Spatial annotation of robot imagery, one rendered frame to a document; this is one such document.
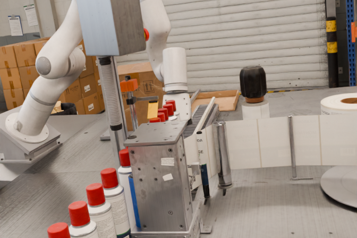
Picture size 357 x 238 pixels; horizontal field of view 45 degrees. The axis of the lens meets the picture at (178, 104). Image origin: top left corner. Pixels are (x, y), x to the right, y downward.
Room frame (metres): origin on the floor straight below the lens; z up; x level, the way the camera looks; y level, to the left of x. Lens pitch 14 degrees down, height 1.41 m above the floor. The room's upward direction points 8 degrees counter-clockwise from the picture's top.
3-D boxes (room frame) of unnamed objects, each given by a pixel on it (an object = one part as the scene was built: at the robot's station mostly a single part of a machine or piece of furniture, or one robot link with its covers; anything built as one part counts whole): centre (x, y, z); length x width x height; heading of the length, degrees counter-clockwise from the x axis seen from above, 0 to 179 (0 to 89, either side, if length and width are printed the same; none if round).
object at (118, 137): (1.32, 0.20, 1.16); 0.04 x 0.04 x 0.67; 76
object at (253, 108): (1.33, -0.24, 1.03); 0.09 x 0.09 x 0.30
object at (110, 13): (1.24, 0.16, 1.38); 0.17 x 0.10 x 0.19; 41
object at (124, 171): (0.96, 0.14, 0.98); 0.05 x 0.05 x 0.20
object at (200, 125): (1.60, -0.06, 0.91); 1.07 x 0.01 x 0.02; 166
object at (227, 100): (2.29, -0.19, 0.85); 0.30 x 0.26 x 0.04; 166
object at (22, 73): (5.46, 1.46, 0.57); 1.20 x 0.85 x 1.14; 160
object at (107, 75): (1.19, 0.18, 1.18); 0.04 x 0.04 x 0.21
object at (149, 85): (2.07, 0.17, 0.99); 0.30 x 0.24 x 0.27; 176
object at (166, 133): (0.89, 0.05, 1.14); 0.14 x 0.11 x 0.01; 166
